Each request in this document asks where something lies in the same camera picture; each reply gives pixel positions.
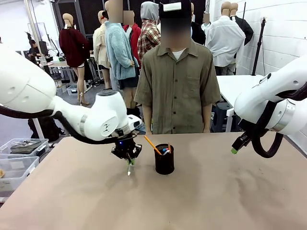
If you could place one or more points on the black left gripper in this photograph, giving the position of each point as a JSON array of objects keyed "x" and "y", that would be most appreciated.
[{"x": 126, "y": 147}]

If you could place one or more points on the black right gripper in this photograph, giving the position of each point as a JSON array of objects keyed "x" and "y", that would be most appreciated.
[{"x": 244, "y": 136}]

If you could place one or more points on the white ballpoint pen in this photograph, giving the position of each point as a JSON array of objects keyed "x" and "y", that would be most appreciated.
[{"x": 129, "y": 169}]

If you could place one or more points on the yellow wooden pencil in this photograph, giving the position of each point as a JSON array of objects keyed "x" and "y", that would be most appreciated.
[
  {"x": 169, "y": 146},
  {"x": 152, "y": 145}
]

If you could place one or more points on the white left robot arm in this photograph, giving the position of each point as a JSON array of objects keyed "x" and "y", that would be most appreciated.
[{"x": 24, "y": 81}]

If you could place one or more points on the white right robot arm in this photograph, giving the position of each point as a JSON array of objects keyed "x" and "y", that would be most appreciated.
[{"x": 263, "y": 95}]

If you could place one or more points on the person's left forearm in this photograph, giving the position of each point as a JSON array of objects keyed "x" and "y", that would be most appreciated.
[{"x": 206, "y": 118}]

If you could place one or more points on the person's right forearm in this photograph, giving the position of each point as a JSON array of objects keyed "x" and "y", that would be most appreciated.
[{"x": 148, "y": 119}]

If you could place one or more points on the black mesh pen holder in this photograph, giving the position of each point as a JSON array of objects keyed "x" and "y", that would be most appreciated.
[{"x": 164, "y": 163}]

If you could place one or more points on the black stool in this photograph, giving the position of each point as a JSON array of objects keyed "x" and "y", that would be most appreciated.
[{"x": 223, "y": 115}]

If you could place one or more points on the white side table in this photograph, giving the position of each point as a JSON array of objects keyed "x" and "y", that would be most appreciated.
[{"x": 230, "y": 83}]

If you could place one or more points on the person in olive shirt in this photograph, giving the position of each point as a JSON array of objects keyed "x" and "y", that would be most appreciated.
[{"x": 176, "y": 83}]

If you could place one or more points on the black bag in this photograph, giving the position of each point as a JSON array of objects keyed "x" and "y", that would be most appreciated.
[{"x": 45, "y": 129}]

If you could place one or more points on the small grey storage box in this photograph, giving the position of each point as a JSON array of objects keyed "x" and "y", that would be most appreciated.
[{"x": 72, "y": 89}]

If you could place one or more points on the black tripod stand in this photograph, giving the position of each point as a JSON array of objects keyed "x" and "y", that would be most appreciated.
[{"x": 259, "y": 45}]

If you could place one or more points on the mannequin in light blue fleece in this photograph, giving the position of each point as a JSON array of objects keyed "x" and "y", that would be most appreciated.
[{"x": 120, "y": 55}]

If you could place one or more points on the mannequin in white shirt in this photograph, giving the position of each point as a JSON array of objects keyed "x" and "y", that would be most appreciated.
[{"x": 225, "y": 40}]

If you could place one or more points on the clear bin with contents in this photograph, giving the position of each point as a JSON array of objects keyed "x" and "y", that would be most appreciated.
[{"x": 24, "y": 146}]

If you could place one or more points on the clear storage bin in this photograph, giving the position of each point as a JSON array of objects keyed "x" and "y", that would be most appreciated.
[{"x": 16, "y": 170}]

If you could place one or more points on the mannequin in cream jacket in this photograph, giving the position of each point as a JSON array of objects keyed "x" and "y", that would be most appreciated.
[{"x": 99, "y": 48}]

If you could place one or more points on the mannequin in black coat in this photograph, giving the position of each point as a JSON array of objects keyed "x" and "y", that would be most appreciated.
[{"x": 244, "y": 28}]

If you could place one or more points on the grey workbench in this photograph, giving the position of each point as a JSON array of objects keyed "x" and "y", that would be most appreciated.
[{"x": 60, "y": 64}]

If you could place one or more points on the mannequin in black jacket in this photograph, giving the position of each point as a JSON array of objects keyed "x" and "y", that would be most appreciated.
[{"x": 197, "y": 32}]

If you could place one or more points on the mannequin in red hoodie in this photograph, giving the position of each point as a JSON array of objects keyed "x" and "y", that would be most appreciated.
[{"x": 134, "y": 36}]

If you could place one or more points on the mannequin in plaid shirt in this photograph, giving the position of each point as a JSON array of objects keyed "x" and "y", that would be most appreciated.
[{"x": 149, "y": 36}]

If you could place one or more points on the small mannequin in white top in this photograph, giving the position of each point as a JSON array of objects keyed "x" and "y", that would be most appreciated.
[{"x": 206, "y": 25}]

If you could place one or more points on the mannequin in dark red sweater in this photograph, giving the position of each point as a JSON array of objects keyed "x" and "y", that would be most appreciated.
[{"x": 73, "y": 45}]

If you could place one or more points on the seated person in black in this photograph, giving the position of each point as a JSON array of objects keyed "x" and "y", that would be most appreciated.
[{"x": 33, "y": 51}]

